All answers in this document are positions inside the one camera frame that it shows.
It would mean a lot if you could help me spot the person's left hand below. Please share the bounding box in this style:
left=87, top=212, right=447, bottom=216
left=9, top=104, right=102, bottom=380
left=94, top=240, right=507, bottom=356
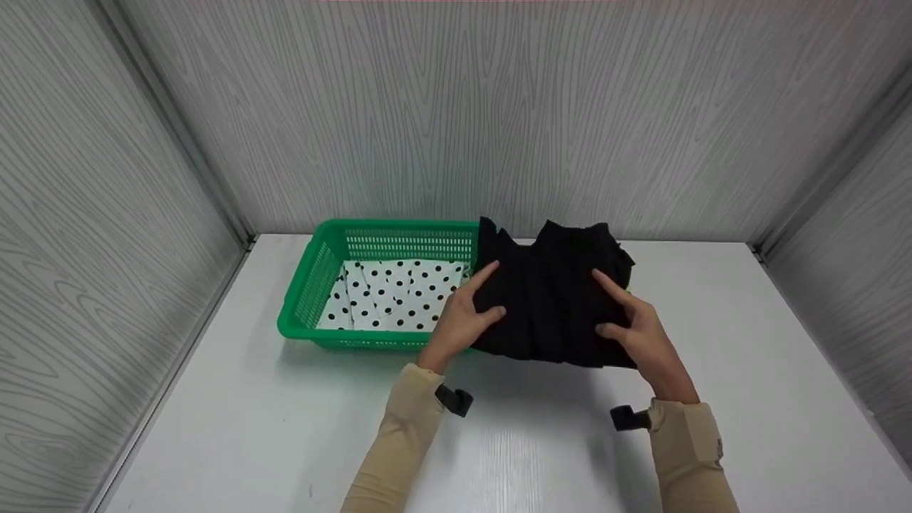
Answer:
left=418, top=260, right=507, bottom=375

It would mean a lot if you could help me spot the person's left forearm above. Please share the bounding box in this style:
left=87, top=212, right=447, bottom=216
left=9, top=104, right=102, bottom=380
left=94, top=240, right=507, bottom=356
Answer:
left=340, top=363, right=447, bottom=513

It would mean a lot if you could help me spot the person's right hand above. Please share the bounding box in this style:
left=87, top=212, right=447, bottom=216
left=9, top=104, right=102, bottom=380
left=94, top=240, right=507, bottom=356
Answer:
left=592, top=269, right=701, bottom=405

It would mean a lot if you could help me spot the black cloth garment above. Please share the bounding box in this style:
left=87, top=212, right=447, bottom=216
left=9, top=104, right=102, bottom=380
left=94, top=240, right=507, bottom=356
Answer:
left=470, top=217, right=638, bottom=370

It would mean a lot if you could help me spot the white black-dotted cloth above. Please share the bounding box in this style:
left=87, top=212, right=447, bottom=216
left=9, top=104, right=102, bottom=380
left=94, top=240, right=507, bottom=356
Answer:
left=316, top=259, right=470, bottom=333

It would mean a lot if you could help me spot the person's right forearm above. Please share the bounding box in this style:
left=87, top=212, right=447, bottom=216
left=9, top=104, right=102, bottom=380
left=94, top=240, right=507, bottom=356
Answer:
left=648, top=398, right=740, bottom=513

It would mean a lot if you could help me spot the green plastic basket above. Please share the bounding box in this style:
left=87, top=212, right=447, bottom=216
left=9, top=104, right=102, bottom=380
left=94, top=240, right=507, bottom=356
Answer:
left=277, top=219, right=480, bottom=351

